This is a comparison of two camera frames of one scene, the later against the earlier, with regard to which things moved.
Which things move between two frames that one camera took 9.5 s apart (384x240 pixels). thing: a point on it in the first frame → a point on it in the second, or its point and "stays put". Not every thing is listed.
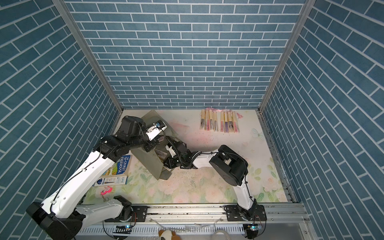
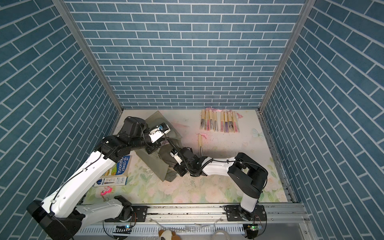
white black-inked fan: x=161 y=154 → x=200 y=135
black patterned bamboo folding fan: x=202 y=119 stays put
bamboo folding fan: x=215 y=121 stays put
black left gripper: x=142 y=129 stays put
